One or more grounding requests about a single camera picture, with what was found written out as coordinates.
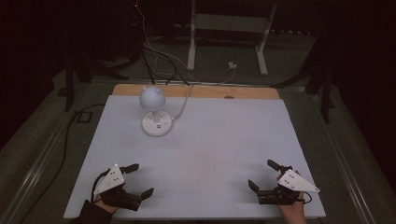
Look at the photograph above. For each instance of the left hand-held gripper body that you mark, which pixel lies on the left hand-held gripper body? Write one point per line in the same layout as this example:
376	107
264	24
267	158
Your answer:
109	182

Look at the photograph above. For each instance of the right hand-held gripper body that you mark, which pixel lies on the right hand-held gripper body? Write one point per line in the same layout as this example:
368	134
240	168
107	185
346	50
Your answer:
292	181

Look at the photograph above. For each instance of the person's left hand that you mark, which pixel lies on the person's left hand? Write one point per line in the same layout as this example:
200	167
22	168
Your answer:
105	204

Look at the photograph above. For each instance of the person's right hand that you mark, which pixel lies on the person's right hand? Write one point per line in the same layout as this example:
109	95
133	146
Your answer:
292	210

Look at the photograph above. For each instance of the white table mat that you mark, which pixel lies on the white table mat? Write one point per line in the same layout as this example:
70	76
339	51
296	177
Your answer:
202	155

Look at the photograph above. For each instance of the black floor box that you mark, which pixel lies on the black floor box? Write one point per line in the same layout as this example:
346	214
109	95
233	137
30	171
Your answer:
84	117

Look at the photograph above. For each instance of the white desk lamp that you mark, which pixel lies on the white desk lamp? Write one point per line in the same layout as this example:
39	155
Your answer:
152	99

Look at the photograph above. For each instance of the black tripod stand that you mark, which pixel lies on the black tripod stand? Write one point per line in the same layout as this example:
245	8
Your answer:
69	81
325	90

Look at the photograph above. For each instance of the white power adapter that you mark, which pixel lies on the white power adapter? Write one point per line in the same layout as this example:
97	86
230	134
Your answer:
232	65

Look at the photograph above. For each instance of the white metal stand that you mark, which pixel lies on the white metal stand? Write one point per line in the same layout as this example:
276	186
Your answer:
191	46

